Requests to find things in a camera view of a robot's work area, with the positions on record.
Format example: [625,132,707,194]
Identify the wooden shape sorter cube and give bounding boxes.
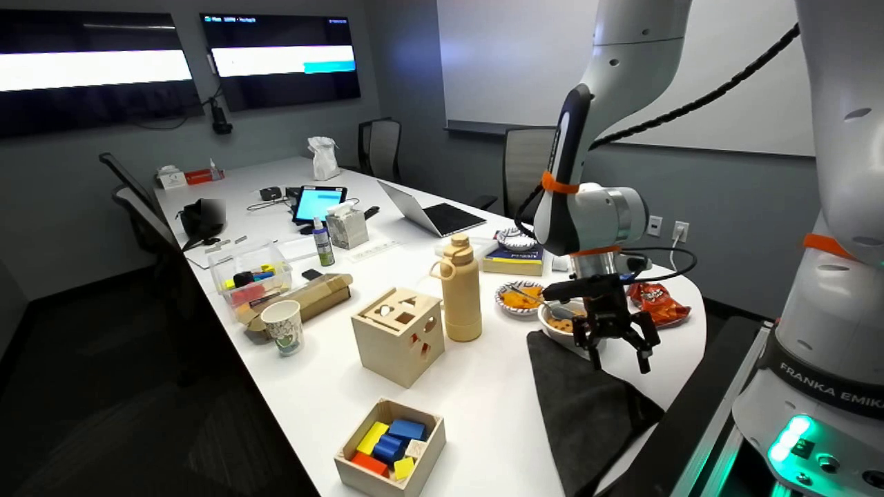
[349,283,448,390]

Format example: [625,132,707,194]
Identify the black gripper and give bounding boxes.
[563,272,662,376]

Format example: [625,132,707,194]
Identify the red chip bag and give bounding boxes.
[628,279,694,330]

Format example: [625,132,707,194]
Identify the wooden tray of blocks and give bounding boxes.
[331,395,451,497]

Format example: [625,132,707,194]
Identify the black headphones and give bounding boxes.
[176,196,229,248]

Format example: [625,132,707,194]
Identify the plate of orange chips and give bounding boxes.
[495,279,553,319]

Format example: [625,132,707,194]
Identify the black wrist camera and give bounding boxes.
[541,275,613,307]

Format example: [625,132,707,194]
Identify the long yellow block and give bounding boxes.
[353,417,394,455]

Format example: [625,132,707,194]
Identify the white whiteboard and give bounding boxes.
[433,0,817,159]

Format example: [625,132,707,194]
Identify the open silver laptop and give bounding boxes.
[377,176,490,241]

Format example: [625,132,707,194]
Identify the white bowl of snacks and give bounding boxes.
[537,299,592,344]

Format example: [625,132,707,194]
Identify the beige water bottle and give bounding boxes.
[428,232,486,344]

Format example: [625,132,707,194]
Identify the black office chair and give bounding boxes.
[96,150,179,260]

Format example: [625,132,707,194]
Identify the white paper bag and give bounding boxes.
[306,132,343,183]

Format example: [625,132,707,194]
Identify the long cardboard box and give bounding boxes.
[236,271,356,337]

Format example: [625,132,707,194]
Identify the small grey office chair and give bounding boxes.
[356,115,407,183]

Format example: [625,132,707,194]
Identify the red block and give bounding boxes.
[349,446,393,481]

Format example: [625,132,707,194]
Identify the paper cup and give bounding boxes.
[260,299,306,359]

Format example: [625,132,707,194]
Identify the wall monitor with teal bar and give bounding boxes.
[200,10,365,112]

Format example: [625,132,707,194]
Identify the black wall webcam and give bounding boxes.
[207,94,236,137]

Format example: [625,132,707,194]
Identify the blue block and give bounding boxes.
[386,417,430,445]
[370,434,408,467]

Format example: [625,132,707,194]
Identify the white tissue box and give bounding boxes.
[323,202,372,252]

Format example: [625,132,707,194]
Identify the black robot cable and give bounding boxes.
[512,23,805,286]

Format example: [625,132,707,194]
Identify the large wall monitor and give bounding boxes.
[0,7,202,141]

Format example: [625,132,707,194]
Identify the clear plastic container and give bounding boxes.
[209,241,296,311]

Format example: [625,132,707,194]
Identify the small yellow block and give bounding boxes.
[385,455,418,485]

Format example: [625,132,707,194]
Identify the dark grey towel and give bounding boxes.
[524,329,665,497]

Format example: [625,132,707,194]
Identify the red and white box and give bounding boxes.
[154,159,226,194]

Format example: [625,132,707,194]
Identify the white paper sheets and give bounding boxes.
[186,232,252,272]

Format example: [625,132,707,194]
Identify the tablet with lit screen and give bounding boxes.
[291,183,350,230]

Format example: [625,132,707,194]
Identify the grey mesh office chair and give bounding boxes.
[484,125,567,230]

